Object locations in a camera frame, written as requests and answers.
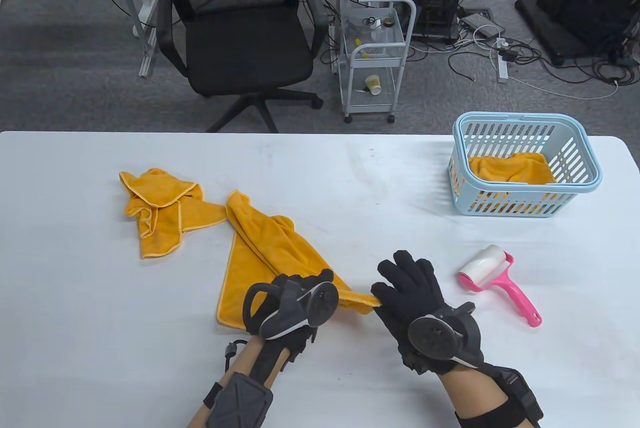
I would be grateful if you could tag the person's right hand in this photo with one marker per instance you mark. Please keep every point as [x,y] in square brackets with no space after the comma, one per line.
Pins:
[415,288]

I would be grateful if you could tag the person's left hand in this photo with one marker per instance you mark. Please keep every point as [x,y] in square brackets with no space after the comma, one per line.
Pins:
[300,280]

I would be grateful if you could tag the yellow square towel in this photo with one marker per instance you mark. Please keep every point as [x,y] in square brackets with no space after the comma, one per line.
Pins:
[280,248]
[160,233]
[510,168]

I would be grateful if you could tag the pink lint roller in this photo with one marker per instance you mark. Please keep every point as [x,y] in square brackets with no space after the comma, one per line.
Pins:
[480,268]

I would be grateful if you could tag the person's left forearm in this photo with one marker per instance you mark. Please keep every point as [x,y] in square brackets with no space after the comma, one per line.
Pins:
[245,363]

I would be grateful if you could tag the grey right hand controller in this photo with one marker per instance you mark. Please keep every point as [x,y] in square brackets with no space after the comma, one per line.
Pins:
[435,338]

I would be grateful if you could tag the light blue plastic basket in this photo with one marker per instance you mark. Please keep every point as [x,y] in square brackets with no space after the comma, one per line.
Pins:
[520,118]

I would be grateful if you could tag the paper cup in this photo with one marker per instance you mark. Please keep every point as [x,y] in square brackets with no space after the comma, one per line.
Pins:
[373,84]

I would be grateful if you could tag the white rolling cart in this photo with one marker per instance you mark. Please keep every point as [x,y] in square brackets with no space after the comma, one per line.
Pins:
[376,61]

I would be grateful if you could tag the white power strip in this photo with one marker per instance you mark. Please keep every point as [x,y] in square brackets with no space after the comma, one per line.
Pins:
[502,68]

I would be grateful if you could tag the black mesh office chair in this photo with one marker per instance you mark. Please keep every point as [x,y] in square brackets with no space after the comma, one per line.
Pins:
[245,43]

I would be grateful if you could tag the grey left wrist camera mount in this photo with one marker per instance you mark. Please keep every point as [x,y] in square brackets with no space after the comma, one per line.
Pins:
[245,400]

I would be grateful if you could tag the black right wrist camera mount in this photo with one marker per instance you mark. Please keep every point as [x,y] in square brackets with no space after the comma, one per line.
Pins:
[525,393]

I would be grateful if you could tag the white desk leg frame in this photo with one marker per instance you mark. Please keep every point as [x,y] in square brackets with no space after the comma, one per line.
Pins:
[150,33]

